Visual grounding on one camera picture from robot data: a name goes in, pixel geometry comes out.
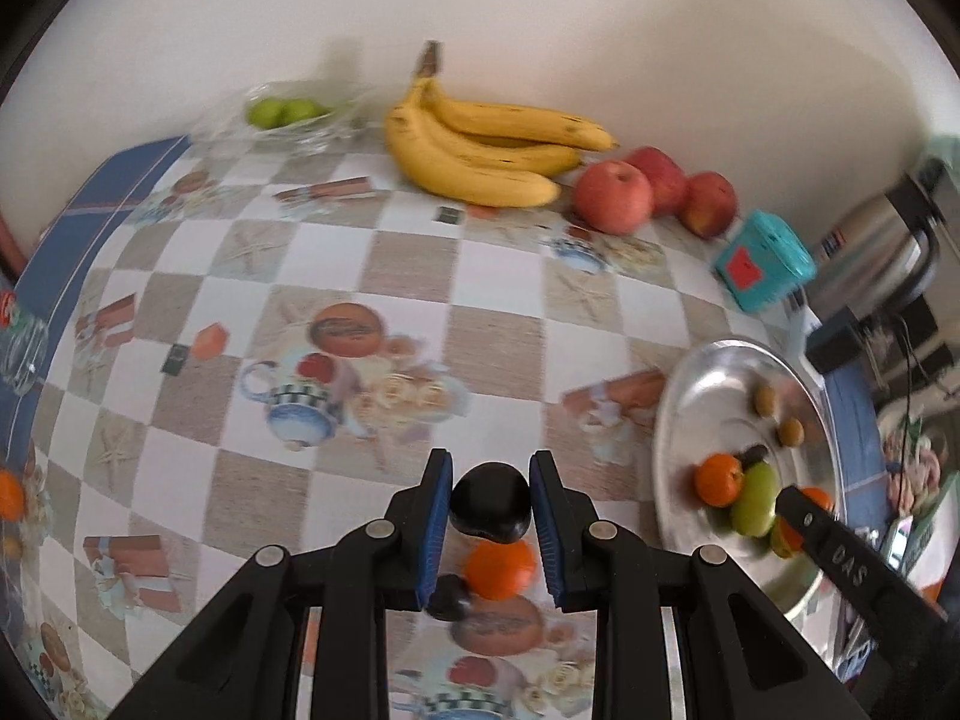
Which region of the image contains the orange tangerine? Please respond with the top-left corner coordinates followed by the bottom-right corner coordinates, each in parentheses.
top-left (464, 541), bottom-right (537, 601)
top-left (693, 454), bottom-right (743, 509)
top-left (771, 486), bottom-right (836, 556)

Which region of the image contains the green guava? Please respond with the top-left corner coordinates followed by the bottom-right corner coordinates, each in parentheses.
top-left (729, 461), bottom-right (781, 538)
top-left (770, 528), bottom-right (794, 559)

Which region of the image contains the dark plum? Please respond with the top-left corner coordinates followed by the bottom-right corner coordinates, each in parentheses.
top-left (737, 444), bottom-right (770, 472)
top-left (449, 461), bottom-right (532, 544)
top-left (425, 574), bottom-right (472, 622)

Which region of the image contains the brown longan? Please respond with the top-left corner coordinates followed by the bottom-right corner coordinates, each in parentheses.
top-left (776, 418), bottom-right (805, 447)
top-left (752, 383), bottom-right (778, 418)

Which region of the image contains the large steel plate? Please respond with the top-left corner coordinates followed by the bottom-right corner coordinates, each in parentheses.
top-left (652, 338), bottom-right (841, 617)

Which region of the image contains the black power adapter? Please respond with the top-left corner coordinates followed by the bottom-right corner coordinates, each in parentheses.
top-left (805, 307), bottom-right (874, 374)

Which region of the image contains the clear fruit container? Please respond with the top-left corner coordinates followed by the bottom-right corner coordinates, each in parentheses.
top-left (0, 455), bottom-right (54, 616)

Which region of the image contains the teal toy box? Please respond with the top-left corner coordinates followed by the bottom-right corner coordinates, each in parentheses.
top-left (715, 210), bottom-right (817, 314)

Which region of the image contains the steel thermos kettle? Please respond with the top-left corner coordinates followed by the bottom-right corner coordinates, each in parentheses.
top-left (805, 176), bottom-right (942, 322)

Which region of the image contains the right red apple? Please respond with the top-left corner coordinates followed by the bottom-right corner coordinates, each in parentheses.
top-left (677, 171), bottom-right (739, 239)

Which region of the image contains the red apple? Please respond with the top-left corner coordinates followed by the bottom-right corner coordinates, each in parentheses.
top-left (677, 171), bottom-right (739, 239)
top-left (626, 146), bottom-right (686, 216)

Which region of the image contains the middle red apple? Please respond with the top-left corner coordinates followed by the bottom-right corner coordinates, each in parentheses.
top-left (626, 146), bottom-right (686, 216)

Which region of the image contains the clear glass mug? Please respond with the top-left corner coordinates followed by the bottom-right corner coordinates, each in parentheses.
top-left (0, 289), bottom-right (49, 397)

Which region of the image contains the front pink apple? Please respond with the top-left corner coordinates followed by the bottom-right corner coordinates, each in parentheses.
top-left (573, 160), bottom-right (654, 236)

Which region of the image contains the yellow banana bunch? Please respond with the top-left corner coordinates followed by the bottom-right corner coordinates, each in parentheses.
top-left (384, 41), bottom-right (617, 208)

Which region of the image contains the clear bag green fruit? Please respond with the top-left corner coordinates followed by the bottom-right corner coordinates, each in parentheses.
top-left (192, 78), bottom-right (368, 154)

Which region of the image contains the black cable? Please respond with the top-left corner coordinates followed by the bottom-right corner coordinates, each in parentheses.
top-left (860, 313), bottom-right (947, 452)

